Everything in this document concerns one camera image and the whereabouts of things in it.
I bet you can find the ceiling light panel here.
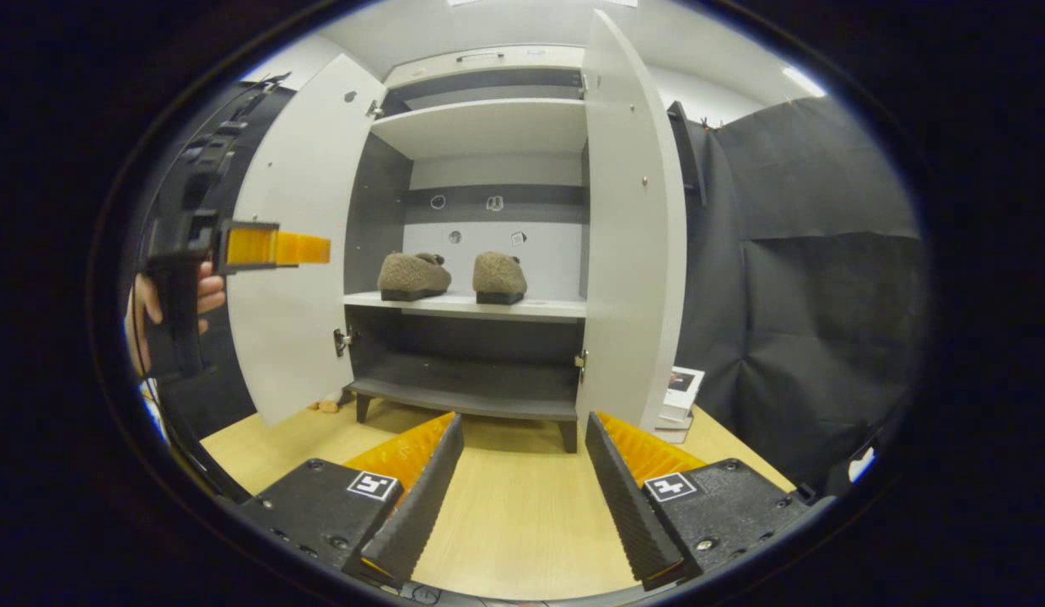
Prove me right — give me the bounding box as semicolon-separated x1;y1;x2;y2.
782;66;827;98

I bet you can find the white cabinet door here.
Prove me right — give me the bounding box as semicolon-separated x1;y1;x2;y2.
227;55;388;427
575;10;688;435

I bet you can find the brown fuzzy shoe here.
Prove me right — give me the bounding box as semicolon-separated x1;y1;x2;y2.
377;251;452;303
473;251;528;305

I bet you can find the black backdrop cloth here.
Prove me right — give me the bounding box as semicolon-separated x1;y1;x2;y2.
674;95;932;490
138;80;295;439

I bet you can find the white grey shoe cabinet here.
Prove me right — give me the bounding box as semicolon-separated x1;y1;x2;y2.
343;45;592;454

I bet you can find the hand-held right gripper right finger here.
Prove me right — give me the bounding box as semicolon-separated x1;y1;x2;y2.
584;411;814;591

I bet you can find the stack of white books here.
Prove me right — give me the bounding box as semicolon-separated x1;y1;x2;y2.
654;367;706;445

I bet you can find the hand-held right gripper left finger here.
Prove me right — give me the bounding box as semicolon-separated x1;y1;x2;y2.
235;411;466;589

